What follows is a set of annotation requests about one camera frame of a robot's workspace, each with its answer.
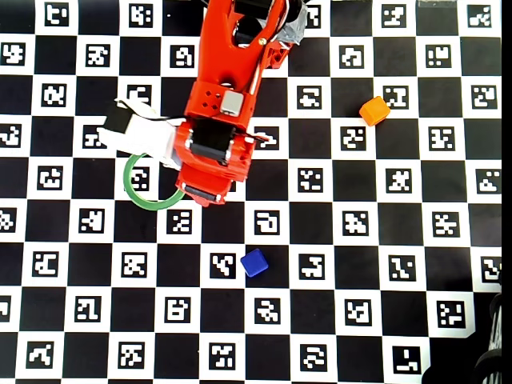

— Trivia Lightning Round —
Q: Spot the green ring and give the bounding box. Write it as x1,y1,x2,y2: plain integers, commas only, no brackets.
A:
122,153,186,210

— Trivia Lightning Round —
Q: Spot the blue cube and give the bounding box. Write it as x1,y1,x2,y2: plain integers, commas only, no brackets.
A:
239,248,270,278

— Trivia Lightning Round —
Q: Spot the orange cube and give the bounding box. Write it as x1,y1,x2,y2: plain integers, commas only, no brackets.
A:
358,95,391,127

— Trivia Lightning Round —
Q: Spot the black coiled gooseneck holder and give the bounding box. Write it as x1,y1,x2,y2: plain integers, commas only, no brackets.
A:
474,275,512,384

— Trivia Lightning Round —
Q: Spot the black white marker checkerboard mat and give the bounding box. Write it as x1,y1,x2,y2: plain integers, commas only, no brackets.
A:
0,0,503,384

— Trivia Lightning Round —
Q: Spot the grey tape patch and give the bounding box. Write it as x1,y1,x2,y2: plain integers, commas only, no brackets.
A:
275,0,309,46

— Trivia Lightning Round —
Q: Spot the red gripper black motor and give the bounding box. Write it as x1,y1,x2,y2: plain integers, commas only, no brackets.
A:
174,118,257,209

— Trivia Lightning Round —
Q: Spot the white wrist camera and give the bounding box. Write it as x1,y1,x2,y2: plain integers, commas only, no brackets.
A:
97,98,187,171

